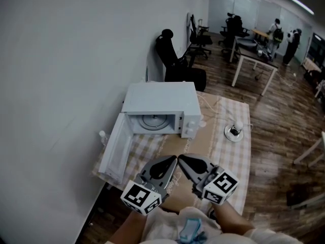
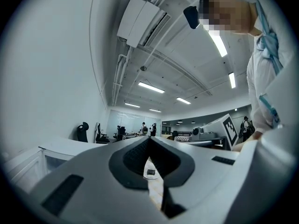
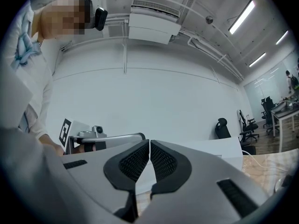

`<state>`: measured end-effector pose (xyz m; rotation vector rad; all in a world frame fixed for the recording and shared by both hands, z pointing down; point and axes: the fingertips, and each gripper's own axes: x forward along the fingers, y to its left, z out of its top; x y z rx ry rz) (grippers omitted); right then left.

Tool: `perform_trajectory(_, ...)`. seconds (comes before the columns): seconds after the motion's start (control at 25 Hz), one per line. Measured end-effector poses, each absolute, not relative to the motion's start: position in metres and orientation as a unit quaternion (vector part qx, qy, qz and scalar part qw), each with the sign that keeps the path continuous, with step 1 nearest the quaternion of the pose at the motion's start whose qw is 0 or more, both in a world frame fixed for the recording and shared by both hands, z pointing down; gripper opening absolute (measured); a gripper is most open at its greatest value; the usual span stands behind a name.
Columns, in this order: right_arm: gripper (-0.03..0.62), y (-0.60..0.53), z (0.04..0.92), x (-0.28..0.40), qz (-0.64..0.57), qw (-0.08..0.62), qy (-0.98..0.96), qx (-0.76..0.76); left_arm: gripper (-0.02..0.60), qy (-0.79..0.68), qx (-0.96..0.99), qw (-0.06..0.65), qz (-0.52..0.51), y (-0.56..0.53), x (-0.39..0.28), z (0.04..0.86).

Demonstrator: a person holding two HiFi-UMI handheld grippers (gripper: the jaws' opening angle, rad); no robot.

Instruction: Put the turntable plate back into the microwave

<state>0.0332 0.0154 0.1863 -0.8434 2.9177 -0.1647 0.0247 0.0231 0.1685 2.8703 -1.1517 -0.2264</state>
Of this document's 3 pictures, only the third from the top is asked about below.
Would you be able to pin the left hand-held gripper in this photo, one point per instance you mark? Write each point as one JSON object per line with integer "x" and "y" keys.
{"x": 77, "y": 134}

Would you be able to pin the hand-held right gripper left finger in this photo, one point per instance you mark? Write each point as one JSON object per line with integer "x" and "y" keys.
{"x": 93, "y": 178}

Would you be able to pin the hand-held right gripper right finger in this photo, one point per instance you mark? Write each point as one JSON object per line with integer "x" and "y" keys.
{"x": 198, "y": 195}

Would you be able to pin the person's left forearm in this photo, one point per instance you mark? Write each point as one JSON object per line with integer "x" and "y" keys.
{"x": 50, "y": 143}

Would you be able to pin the black reclined office chair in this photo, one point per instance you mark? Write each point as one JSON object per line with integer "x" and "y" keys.
{"x": 223, "y": 129}

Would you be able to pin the person's white shirt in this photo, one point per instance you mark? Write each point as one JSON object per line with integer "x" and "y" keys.
{"x": 35, "y": 78}

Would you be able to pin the white round dish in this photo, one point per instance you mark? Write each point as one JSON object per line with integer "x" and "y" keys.
{"x": 278, "y": 183}

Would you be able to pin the white standing board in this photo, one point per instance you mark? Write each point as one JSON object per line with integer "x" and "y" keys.
{"x": 239, "y": 116}

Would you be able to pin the small wheeled cart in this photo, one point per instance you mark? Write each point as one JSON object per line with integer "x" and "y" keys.
{"x": 251, "y": 120}

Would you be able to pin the light blue neck scarf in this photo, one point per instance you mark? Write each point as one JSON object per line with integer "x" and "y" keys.
{"x": 25, "y": 48}

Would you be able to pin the person's head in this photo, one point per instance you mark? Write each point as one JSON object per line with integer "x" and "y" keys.
{"x": 60, "y": 15}

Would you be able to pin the dark equipment pile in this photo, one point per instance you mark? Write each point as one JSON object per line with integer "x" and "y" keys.
{"x": 283, "y": 106}

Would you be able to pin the white ceiling air conditioner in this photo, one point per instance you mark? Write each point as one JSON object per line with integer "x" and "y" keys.
{"x": 151, "y": 24}

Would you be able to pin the ceiling light tube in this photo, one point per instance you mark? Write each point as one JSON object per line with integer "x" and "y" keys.
{"x": 257, "y": 59}
{"x": 241, "y": 16}
{"x": 282, "y": 37}

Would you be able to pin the round ceiling dome sensor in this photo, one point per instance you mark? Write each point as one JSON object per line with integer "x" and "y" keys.
{"x": 209, "y": 19}

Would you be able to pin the black head-mounted camera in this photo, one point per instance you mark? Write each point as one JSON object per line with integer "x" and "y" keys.
{"x": 101, "y": 18}

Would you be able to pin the dark-top white-frame desk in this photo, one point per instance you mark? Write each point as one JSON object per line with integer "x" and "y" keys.
{"x": 287, "y": 114}

